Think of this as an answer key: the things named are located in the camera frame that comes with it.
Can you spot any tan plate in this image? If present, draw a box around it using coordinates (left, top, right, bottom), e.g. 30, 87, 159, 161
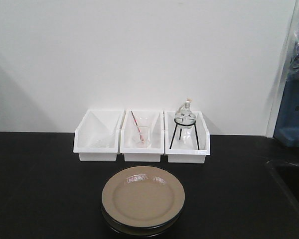
100, 203, 184, 237
102, 166, 185, 227

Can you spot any clear glass beaker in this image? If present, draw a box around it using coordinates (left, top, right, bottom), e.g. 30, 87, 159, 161
133, 126, 151, 148

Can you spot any white bin, middle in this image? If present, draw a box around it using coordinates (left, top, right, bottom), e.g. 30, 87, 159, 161
119, 109, 164, 162

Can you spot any white bin, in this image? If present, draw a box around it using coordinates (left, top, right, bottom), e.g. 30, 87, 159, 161
164, 111, 211, 164
119, 109, 164, 162
73, 109, 124, 162

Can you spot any red glass stirring rod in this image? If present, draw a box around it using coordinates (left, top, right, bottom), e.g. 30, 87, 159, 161
131, 111, 144, 143

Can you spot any round glass flask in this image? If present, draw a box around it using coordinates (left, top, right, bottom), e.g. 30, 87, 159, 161
174, 100, 196, 129

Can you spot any white bin, right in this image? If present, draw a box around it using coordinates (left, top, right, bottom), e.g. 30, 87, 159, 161
164, 111, 211, 164

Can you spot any white bin, left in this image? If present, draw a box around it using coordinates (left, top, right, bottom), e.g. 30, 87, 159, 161
73, 109, 124, 162

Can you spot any blue pegboard drying rack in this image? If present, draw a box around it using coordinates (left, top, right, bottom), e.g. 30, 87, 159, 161
274, 80, 299, 147

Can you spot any black lab sink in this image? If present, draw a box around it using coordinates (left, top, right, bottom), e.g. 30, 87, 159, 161
265, 160, 299, 216

